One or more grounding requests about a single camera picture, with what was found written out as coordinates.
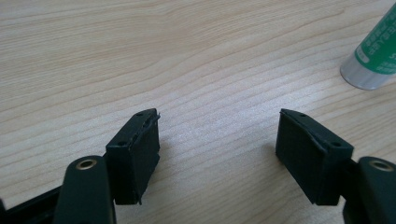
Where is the green label glue stick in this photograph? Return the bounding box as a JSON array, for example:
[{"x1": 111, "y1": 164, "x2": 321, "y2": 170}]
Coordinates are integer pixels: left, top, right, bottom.
[{"x1": 339, "y1": 2, "x2": 396, "y2": 91}]

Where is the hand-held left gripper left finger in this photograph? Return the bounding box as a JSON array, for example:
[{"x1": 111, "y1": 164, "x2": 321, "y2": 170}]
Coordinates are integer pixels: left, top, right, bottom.
[{"x1": 105, "y1": 107, "x2": 162, "y2": 206}]

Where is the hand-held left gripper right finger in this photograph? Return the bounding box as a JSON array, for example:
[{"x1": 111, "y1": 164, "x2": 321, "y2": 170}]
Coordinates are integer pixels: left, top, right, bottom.
[{"x1": 275, "y1": 108, "x2": 355, "y2": 206}]

